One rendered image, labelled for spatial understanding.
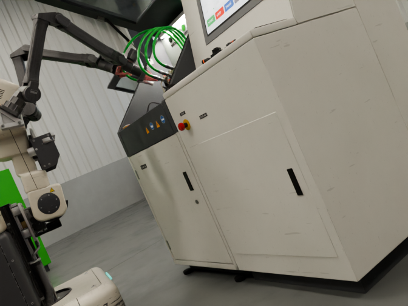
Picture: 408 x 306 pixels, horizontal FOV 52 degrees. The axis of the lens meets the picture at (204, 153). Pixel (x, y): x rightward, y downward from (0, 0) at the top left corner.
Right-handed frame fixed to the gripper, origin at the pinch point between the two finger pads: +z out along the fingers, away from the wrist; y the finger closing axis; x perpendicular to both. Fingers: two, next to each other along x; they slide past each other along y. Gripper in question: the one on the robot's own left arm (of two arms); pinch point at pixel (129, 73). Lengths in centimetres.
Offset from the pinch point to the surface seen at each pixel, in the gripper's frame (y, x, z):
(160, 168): -6, 45, 39
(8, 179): 204, 128, -205
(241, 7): -57, -30, 67
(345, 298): -61, 63, 139
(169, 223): 15, 74, 48
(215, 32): -41, -23, 55
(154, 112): -26.3, 19.1, 33.7
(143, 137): -7.4, 32.3, 24.8
